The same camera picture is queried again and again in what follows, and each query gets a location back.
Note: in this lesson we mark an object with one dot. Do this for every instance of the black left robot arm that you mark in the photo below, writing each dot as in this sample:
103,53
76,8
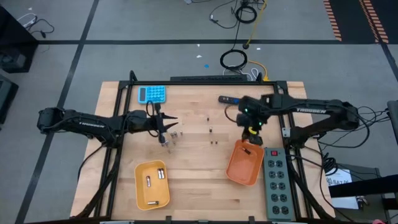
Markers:
87,124

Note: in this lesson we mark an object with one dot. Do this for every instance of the pink object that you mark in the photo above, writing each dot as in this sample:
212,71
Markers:
377,222

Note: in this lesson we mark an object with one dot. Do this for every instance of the white power adapter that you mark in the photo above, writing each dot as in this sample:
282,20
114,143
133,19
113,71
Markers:
30,20

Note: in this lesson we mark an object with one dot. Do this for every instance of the white paper sheet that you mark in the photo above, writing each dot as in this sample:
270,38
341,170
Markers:
343,174

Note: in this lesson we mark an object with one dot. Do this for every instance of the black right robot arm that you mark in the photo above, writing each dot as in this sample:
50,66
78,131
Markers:
311,110

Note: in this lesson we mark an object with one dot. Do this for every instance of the black cabinet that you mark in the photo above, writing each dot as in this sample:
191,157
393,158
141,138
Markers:
12,40

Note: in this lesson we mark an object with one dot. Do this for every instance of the grey power strip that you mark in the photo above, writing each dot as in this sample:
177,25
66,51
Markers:
278,186

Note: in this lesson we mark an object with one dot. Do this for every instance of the black desk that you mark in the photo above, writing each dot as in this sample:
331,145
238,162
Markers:
367,186

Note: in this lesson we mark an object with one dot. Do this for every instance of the black rack power strip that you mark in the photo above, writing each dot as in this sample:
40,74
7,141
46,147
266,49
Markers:
208,77

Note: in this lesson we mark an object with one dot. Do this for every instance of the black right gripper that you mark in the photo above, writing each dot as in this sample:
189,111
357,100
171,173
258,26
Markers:
247,135

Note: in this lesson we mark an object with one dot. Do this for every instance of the black aluminium table frame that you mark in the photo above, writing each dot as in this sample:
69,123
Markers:
199,83

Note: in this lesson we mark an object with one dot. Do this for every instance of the orange plastic bin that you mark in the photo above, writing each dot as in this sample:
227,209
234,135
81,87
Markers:
245,169

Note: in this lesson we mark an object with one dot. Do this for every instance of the yellow plastic bin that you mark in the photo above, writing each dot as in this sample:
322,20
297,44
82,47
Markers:
155,189

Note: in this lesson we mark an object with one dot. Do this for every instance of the black equipment box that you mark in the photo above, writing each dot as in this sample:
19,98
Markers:
6,96

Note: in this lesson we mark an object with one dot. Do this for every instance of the black remote control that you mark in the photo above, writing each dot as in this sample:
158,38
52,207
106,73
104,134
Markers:
227,99

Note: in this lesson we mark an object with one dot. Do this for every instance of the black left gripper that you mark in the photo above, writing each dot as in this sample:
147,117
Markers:
140,122

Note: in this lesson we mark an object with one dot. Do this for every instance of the blue calculator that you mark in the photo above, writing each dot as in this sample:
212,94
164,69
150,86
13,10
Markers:
155,94

